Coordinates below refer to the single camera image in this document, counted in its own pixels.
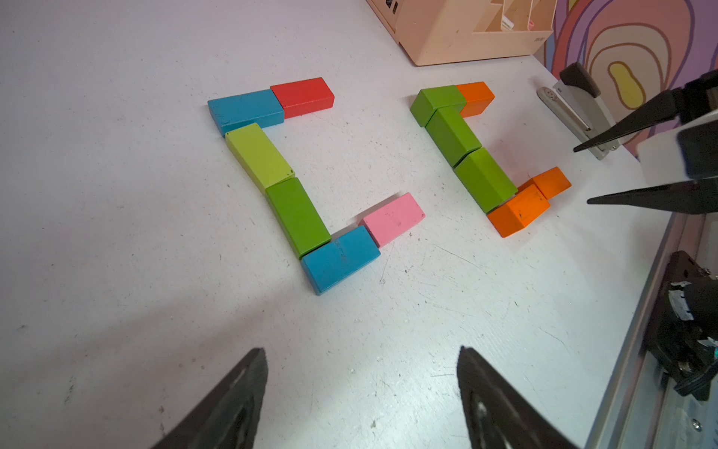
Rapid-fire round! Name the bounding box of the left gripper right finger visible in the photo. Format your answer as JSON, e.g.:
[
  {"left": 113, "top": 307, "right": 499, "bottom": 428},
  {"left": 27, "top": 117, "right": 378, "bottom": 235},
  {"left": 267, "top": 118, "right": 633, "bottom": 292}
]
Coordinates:
[{"left": 456, "top": 346, "right": 575, "bottom": 448}]

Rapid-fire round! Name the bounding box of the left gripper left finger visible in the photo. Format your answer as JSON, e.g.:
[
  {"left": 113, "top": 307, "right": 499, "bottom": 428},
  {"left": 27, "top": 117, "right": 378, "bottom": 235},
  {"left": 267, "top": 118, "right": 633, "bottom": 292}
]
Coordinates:
[{"left": 153, "top": 348, "right": 269, "bottom": 449}]

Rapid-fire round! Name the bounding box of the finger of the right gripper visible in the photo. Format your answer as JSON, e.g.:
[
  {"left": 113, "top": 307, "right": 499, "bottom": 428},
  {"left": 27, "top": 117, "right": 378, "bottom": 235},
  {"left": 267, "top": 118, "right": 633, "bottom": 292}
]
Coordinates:
[
  {"left": 587, "top": 178, "right": 717, "bottom": 215},
  {"left": 573, "top": 69, "right": 717, "bottom": 153}
]

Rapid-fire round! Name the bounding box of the teal block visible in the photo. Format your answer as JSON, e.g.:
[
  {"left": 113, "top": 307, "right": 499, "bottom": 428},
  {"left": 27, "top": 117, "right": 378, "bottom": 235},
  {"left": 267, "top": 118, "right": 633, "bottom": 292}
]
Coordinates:
[
  {"left": 301, "top": 226, "right": 381, "bottom": 295},
  {"left": 208, "top": 89, "right": 285, "bottom": 137}
]

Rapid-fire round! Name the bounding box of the orange block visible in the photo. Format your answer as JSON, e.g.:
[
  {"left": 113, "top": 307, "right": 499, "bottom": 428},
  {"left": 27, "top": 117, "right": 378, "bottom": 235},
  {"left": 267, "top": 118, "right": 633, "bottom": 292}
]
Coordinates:
[
  {"left": 487, "top": 185, "right": 550, "bottom": 238},
  {"left": 457, "top": 82, "right": 495, "bottom": 118},
  {"left": 518, "top": 167, "right": 572, "bottom": 200}
]

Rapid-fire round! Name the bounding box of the pink block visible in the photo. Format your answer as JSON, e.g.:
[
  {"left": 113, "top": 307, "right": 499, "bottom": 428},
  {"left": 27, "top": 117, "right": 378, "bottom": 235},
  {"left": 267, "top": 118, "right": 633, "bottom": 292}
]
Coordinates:
[{"left": 360, "top": 193, "right": 426, "bottom": 248}]

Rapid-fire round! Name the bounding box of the light green block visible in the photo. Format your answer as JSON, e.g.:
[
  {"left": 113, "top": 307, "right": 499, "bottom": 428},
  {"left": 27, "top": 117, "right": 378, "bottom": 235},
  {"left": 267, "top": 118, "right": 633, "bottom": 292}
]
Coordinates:
[{"left": 224, "top": 123, "right": 295, "bottom": 194}]

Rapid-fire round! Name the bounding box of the red block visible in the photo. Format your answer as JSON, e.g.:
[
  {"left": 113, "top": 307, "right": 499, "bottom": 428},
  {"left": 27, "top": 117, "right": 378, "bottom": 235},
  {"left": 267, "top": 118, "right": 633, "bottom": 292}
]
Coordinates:
[{"left": 270, "top": 78, "right": 335, "bottom": 119}]

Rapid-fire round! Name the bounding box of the grey stapler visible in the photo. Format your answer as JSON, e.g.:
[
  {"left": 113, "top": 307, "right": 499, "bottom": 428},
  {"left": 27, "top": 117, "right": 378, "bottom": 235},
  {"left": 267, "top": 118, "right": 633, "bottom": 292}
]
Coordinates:
[{"left": 537, "top": 62, "right": 616, "bottom": 143}]

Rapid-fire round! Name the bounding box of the aluminium front rail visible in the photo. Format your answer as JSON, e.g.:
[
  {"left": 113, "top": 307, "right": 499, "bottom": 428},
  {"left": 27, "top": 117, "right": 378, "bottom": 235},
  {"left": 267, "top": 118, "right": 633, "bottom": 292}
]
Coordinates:
[{"left": 585, "top": 214, "right": 717, "bottom": 448}]

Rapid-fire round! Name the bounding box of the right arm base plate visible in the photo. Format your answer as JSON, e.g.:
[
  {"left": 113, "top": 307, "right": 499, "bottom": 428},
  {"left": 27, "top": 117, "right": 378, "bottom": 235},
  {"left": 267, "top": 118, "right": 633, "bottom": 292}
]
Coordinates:
[{"left": 645, "top": 251, "right": 717, "bottom": 401}]

